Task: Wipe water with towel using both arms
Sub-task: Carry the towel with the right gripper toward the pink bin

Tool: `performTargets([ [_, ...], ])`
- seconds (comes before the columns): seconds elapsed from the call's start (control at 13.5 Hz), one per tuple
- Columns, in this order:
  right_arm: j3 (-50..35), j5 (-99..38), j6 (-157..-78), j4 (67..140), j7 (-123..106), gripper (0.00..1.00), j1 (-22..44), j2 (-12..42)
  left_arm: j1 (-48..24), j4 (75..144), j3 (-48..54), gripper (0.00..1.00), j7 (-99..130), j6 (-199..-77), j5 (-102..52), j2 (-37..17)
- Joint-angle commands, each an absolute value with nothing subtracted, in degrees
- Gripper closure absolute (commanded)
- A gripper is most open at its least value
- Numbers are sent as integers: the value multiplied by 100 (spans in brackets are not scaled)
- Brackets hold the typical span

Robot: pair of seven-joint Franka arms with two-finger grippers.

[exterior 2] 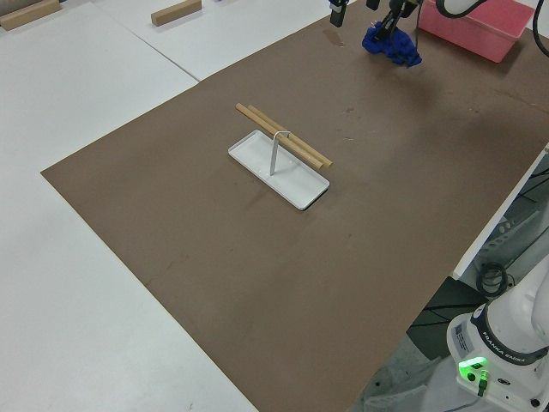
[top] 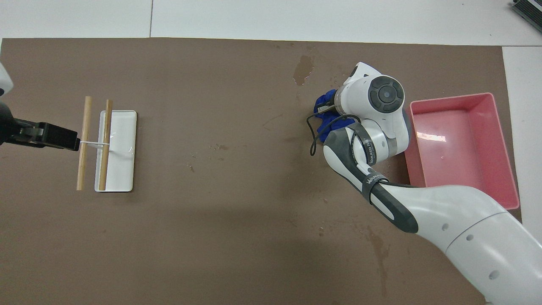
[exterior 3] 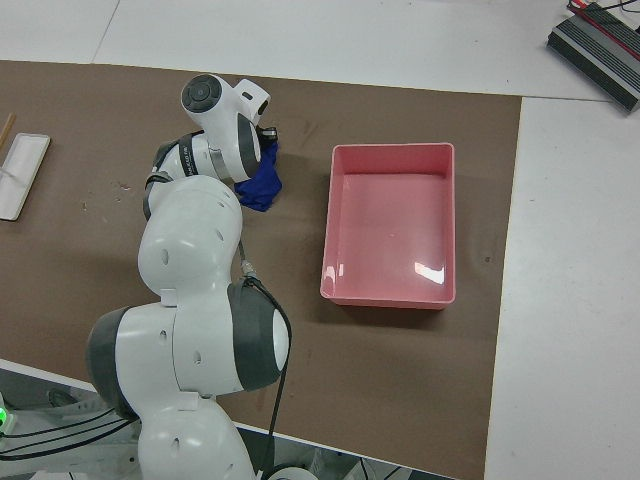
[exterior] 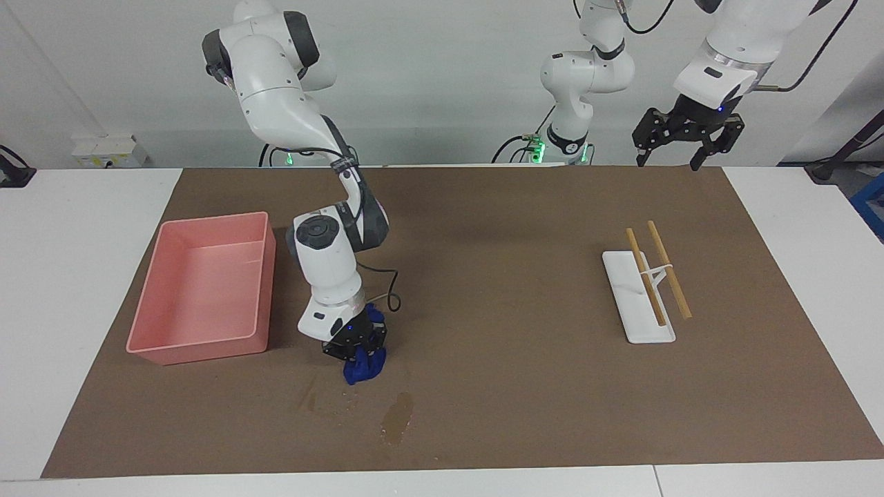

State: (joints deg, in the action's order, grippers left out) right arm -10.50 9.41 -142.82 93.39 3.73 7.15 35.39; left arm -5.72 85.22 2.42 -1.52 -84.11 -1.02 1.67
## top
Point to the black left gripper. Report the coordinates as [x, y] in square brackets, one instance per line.
[17, 131]

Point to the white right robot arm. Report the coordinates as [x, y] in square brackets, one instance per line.
[444, 212]

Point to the water puddle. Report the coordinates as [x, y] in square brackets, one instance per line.
[302, 70]

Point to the thick wooden stick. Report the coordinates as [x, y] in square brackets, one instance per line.
[84, 127]

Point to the white rubber band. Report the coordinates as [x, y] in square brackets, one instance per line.
[94, 143]

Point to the thin wooden stick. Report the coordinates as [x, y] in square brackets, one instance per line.
[106, 127]

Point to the white rectangular tray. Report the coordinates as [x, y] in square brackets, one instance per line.
[123, 161]

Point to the brown table mat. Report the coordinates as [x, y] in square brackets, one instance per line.
[211, 190]

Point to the pink plastic bin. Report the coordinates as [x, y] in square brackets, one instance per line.
[457, 156]

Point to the grey striped device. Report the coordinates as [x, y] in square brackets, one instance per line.
[529, 8]

